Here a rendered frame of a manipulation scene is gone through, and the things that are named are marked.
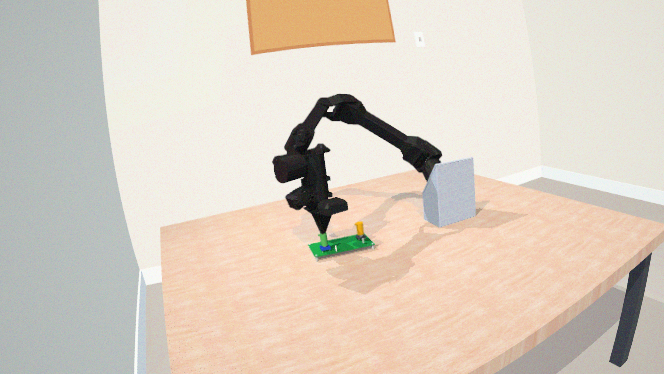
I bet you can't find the green circuit board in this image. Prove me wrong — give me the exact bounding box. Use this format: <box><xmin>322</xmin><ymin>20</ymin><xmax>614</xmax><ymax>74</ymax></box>
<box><xmin>307</xmin><ymin>222</ymin><xmax>375</xmax><ymax>262</ymax></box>

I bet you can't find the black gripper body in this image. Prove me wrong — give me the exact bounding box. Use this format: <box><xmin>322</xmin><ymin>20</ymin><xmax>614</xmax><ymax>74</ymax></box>
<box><xmin>301</xmin><ymin>173</ymin><xmax>348</xmax><ymax>216</ymax></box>

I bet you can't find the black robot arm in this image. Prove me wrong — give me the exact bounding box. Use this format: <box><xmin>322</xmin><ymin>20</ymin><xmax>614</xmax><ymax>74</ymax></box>
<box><xmin>272</xmin><ymin>94</ymin><xmax>442</xmax><ymax>211</ymax></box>

